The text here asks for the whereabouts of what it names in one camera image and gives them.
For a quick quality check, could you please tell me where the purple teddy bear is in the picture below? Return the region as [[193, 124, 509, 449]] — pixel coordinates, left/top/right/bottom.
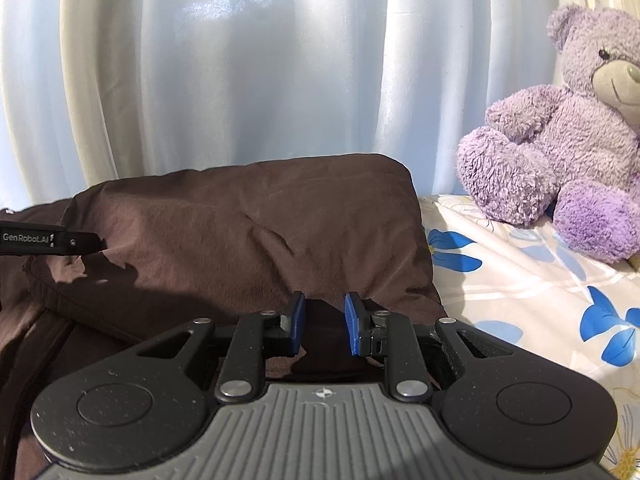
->
[[457, 4, 639, 263]]

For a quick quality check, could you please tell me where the pale blue sheer curtain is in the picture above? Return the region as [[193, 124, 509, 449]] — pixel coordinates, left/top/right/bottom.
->
[[1, 0, 639, 209]]

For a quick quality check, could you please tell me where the floral bed sheet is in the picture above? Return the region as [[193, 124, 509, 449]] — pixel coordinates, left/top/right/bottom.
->
[[420, 195, 639, 479]]

